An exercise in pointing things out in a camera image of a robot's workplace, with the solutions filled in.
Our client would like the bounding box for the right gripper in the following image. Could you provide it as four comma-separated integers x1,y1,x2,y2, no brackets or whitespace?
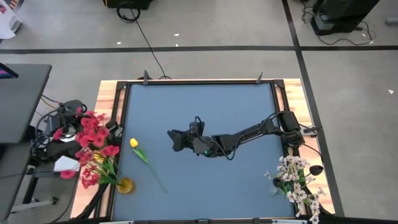
167,130,219,158

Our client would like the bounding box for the small red flower bunch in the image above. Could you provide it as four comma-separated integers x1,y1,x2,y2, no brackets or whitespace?
60,145,122,190

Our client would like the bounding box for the large red flower bunch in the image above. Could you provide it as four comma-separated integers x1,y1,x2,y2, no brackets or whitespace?
52,107,122,187

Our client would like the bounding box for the small white flower bunch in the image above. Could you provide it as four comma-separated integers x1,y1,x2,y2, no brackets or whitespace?
264,154,312,190

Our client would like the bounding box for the large white flower bunch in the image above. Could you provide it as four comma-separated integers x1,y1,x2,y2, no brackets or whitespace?
284,182,328,224

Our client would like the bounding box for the yellow glass vase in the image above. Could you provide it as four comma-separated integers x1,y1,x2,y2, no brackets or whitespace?
116,177,136,195

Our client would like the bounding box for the clear glass vase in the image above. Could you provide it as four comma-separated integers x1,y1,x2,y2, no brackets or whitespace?
267,182,292,200

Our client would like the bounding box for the white paper sheet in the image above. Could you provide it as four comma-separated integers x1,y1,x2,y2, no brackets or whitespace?
53,154,82,174

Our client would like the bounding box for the black equipment box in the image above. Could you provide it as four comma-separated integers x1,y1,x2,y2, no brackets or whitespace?
102,0,155,10

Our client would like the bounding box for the metal desk leg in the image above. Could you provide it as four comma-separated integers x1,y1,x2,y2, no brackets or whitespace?
9,146,60,215

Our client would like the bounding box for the grey desk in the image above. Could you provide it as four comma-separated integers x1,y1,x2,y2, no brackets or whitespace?
0,63,53,144

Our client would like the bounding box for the dark flat screen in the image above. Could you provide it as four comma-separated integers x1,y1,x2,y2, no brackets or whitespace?
0,63,19,80

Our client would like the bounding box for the black equipment case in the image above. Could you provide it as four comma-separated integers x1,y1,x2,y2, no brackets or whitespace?
310,0,381,36

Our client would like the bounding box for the white plastic object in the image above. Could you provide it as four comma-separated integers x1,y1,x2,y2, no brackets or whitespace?
0,0,23,40

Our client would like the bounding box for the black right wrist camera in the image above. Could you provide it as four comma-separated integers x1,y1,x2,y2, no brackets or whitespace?
188,120,206,138

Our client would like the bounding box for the black aluminium rig frame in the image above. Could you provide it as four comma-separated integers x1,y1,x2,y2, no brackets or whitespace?
71,79,336,224

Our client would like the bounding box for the long black floor cable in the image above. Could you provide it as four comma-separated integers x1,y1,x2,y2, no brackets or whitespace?
116,6,172,80

